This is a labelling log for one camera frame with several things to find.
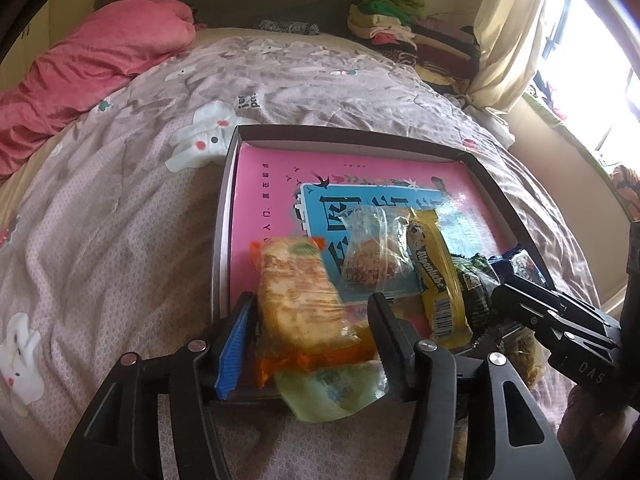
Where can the orange crispy cracker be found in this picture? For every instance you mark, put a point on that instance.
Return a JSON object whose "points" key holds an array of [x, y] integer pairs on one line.
{"points": [[303, 323]]}

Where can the clear round cake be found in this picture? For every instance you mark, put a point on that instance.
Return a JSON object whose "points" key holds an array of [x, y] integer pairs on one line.
{"points": [[377, 258]]}

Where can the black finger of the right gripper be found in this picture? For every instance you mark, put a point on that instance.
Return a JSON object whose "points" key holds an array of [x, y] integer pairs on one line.
{"points": [[572, 320]]}

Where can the pink and blue book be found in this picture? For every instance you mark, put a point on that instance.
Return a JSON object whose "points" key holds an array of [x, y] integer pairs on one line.
{"points": [[380, 221]]}

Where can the black shallow cardboard tray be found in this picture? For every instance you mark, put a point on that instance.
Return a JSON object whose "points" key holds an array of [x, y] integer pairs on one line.
{"points": [[303, 181]]}

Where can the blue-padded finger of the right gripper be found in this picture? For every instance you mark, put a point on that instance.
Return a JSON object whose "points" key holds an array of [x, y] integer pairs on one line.
{"points": [[521, 281]]}

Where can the clear flaky pastry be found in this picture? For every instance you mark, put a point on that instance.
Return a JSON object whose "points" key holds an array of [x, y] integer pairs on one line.
{"points": [[526, 355]]}

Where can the blue Oreo cookie packet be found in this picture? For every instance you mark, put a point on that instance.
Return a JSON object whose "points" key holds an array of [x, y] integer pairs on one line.
{"points": [[520, 259]]}

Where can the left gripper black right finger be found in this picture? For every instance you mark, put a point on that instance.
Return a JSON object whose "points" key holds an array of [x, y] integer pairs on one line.
{"points": [[416, 369]]}

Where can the pink quilt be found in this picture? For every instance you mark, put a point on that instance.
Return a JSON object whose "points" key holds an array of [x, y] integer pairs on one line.
{"points": [[104, 53]]}

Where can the stack of folded clothes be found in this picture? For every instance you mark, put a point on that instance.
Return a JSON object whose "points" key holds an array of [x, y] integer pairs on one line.
{"points": [[445, 56]]}

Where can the lilac patterned bedspread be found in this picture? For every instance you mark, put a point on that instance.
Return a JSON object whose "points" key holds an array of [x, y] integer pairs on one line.
{"points": [[112, 252]]}

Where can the cream curtain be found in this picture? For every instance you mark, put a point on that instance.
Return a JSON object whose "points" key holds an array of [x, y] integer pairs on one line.
{"points": [[509, 34]]}

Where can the yellow chocolate bar wrapper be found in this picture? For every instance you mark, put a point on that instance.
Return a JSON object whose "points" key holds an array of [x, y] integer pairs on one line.
{"points": [[441, 291]]}

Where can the person's right hand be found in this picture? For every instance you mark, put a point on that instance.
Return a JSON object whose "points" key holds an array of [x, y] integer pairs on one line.
{"points": [[592, 435]]}

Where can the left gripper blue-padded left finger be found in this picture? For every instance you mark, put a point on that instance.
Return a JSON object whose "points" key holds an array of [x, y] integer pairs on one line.
{"points": [[223, 365]]}

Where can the green black seaweed snack packet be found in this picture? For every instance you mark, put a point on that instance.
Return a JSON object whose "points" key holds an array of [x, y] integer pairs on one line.
{"points": [[477, 280]]}

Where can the light green pastry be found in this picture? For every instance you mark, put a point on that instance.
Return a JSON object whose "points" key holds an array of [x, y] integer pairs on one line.
{"points": [[332, 393]]}

